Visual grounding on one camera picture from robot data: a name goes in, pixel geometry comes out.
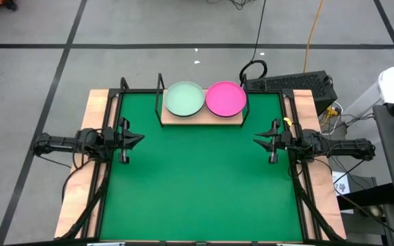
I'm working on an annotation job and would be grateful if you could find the green table mat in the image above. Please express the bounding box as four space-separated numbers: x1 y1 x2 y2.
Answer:
99 92 304 243

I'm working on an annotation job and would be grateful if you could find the black metal table frame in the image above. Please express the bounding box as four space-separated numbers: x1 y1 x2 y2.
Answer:
55 77 347 246

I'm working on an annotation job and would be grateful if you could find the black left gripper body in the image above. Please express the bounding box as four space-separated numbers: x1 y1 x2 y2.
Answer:
109 118 130 164

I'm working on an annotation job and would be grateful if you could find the magenta plate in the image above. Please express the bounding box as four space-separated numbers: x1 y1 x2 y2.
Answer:
205 81 248 118

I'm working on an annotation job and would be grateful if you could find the black side stand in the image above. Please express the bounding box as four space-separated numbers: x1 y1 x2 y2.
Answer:
337 182 394 211

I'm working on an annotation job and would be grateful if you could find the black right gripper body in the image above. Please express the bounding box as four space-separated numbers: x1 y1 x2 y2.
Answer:
269 118 297 164

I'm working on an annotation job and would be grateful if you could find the white paper sheet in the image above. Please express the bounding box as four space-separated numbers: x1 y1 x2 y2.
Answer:
332 170 351 196

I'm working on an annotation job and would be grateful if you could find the black floor cable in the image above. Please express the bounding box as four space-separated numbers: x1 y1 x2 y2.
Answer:
238 0 268 85

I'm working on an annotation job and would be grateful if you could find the mint green plate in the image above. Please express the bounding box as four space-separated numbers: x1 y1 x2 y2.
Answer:
163 81 206 118

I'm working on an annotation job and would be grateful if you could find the black cable tangle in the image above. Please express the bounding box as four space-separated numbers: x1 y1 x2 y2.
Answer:
207 0 252 10

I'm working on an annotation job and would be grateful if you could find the wooden shelf with black legs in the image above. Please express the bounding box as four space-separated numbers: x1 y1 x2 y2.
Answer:
154 72 251 128

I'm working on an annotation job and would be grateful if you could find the yellow floor cable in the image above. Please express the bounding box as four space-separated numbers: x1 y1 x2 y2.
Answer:
302 0 326 73

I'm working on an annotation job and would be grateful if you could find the black computer case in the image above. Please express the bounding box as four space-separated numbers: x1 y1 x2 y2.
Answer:
244 70 339 115

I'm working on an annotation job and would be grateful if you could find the yellow power plug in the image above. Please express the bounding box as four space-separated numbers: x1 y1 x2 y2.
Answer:
325 105 341 119

